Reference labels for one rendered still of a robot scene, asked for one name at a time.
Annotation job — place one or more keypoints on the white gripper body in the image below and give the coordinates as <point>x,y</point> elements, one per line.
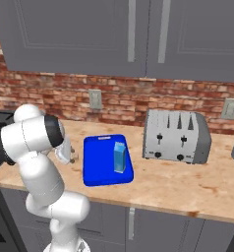
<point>64,151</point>

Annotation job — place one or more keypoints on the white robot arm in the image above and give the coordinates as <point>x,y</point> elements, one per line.
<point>40,177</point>

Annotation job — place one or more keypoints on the blue tray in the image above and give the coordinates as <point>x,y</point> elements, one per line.
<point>101,170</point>

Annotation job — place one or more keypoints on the blue milk carton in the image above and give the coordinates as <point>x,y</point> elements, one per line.
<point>119,159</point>

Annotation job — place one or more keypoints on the grey base cupboard door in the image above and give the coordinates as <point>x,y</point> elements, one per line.
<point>164,233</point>
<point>105,226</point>

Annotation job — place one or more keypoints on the silver toaster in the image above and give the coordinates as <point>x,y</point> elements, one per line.
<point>174,138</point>

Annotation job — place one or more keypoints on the grey wall outlet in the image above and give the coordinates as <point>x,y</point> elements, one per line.
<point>230,108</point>
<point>95,99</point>

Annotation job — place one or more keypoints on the grey wall cupboard door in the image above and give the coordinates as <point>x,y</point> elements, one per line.
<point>204,32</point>
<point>73,32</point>

